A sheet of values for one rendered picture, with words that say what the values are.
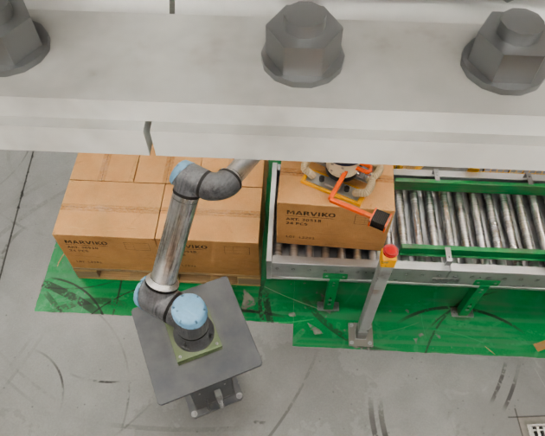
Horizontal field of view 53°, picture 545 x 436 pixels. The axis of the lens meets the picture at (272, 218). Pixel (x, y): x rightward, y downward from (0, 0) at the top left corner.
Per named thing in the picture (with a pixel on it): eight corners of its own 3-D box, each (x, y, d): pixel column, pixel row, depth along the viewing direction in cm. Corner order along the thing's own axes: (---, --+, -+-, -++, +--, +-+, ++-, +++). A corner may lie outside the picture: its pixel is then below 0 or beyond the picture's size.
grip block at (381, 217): (390, 219, 261) (392, 214, 257) (383, 233, 257) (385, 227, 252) (374, 213, 263) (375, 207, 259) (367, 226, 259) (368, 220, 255)
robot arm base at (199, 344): (220, 343, 255) (219, 335, 246) (181, 358, 250) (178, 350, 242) (206, 308, 264) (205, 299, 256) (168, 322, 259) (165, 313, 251)
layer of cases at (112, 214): (268, 155, 402) (267, 116, 368) (259, 275, 346) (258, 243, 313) (106, 148, 405) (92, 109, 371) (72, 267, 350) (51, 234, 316)
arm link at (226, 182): (224, 196, 208) (303, 105, 250) (196, 182, 212) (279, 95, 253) (223, 215, 217) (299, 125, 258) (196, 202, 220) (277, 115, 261)
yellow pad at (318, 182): (367, 193, 283) (368, 187, 278) (360, 207, 278) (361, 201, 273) (308, 169, 291) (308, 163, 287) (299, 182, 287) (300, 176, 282)
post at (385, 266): (365, 330, 342) (395, 248, 259) (366, 340, 338) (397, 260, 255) (355, 329, 342) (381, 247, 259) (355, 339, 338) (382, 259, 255)
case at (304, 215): (381, 194, 332) (393, 150, 299) (381, 251, 310) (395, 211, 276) (282, 187, 335) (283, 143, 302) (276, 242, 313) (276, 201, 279)
